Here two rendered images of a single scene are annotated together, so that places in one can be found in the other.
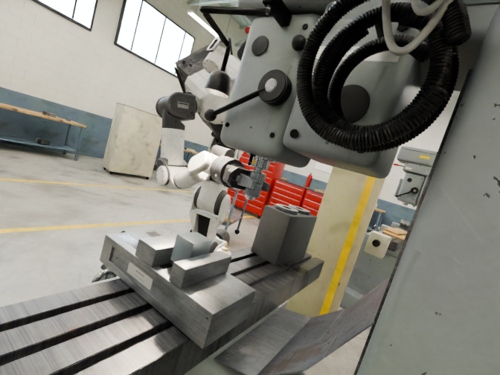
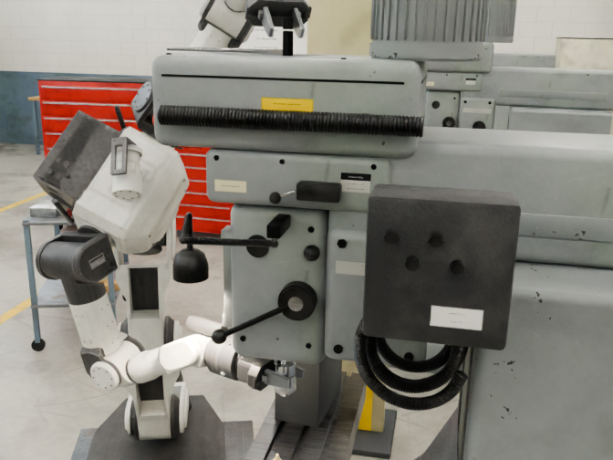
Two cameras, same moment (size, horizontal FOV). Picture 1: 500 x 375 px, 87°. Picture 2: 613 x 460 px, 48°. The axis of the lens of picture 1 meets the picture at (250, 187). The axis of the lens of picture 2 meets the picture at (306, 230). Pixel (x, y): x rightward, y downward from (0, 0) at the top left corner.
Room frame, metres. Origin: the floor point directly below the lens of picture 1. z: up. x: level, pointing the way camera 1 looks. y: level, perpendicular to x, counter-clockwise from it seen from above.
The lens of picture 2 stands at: (-0.53, 0.41, 1.94)
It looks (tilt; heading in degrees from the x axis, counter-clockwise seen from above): 16 degrees down; 340
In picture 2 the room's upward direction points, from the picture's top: 1 degrees clockwise
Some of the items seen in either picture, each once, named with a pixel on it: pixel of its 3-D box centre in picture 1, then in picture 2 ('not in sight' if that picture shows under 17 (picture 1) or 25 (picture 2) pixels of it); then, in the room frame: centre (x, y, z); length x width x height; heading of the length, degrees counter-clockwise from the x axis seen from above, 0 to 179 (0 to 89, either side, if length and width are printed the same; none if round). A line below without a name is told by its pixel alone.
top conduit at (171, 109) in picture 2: not in sight; (286, 120); (0.56, 0.04, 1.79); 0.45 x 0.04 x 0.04; 58
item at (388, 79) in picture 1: (356, 107); (382, 279); (0.60, -0.17, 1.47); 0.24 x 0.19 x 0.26; 148
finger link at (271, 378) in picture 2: (245, 181); (275, 381); (0.68, 0.02, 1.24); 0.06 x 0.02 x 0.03; 39
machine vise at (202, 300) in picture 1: (175, 266); not in sight; (0.57, 0.11, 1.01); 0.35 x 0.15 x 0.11; 59
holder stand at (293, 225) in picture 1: (286, 231); (309, 370); (1.02, -0.19, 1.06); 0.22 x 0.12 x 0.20; 141
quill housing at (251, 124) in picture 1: (281, 97); (287, 270); (0.70, -0.01, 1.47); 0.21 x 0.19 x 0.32; 148
